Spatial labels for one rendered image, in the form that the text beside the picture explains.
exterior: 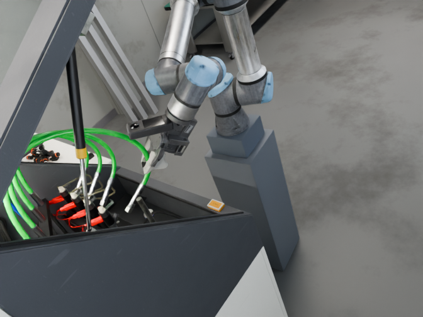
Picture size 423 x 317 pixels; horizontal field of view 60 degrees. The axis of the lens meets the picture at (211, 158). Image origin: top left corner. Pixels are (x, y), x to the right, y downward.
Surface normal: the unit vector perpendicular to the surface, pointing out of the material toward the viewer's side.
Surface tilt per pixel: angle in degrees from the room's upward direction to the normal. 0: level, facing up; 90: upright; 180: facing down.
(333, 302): 0
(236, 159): 0
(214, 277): 90
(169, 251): 90
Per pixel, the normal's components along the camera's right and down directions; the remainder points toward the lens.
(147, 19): 0.81, 0.14
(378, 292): -0.29, -0.74
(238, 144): -0.51, 0.66
